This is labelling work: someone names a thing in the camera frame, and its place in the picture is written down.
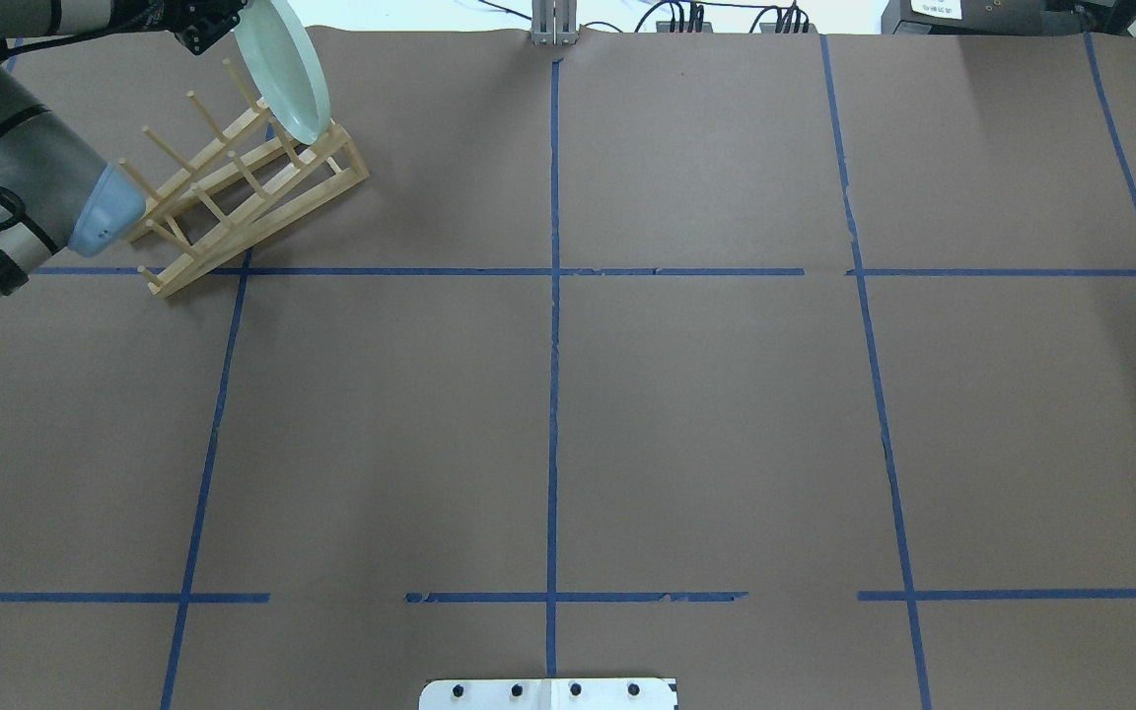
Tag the aluminium frame post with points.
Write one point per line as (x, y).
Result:
(554, 22)

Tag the light green plate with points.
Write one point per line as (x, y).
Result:
(285, 67)

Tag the wooden dish rack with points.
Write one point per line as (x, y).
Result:
(251, 181)

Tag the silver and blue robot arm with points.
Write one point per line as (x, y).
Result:
(56, 192)

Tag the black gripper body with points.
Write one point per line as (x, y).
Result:
(177, 13)

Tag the black desktop box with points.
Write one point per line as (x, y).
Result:
(1006, 18)

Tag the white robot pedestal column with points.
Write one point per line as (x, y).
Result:
(551, 693)

